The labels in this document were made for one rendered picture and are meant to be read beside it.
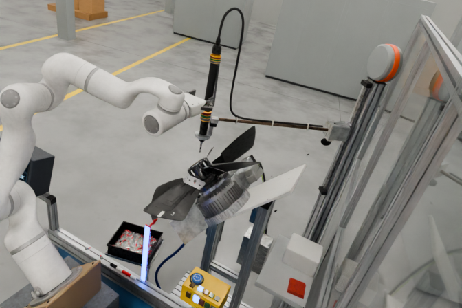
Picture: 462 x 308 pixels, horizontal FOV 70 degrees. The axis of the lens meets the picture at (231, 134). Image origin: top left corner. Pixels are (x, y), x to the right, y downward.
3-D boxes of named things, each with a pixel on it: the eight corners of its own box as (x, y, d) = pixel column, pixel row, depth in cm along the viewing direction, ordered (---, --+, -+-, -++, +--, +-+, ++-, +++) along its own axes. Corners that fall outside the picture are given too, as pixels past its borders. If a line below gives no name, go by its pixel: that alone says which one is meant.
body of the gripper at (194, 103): (166, 114, 119) (183, 105, 128) (190, 124, 116) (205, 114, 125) (168, 95, 115) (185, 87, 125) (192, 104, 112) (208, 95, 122)
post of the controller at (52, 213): (58, 227, 160) (56, 196, 151) (53, 231, 158) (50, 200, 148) (54, 225, 161) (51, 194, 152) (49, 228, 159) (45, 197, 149)
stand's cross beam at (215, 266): (239, 279, 192) (240, 274, 190) (236, 284, 188) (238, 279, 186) (212, 263, 197) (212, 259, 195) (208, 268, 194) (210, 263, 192)
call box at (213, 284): (226, 302, 131) (231, 285, 126) (214, 323, 123) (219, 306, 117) (192, 282, 136) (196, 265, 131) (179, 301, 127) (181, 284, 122)
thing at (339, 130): (340, 135, 161) (346, 119, 156) (347, 143, 155) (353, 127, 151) (321, 133, 158) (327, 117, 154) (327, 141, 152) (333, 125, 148)
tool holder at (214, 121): (214, 133, 149) (217, 113, 144) (215, 141, 143) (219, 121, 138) (194, 131, 147) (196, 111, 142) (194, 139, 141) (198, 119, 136)
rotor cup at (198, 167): (207, 181, 176) (194, 161, 175) (227, 171, 168) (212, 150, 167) (193, 195, 164) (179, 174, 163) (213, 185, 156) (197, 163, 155)
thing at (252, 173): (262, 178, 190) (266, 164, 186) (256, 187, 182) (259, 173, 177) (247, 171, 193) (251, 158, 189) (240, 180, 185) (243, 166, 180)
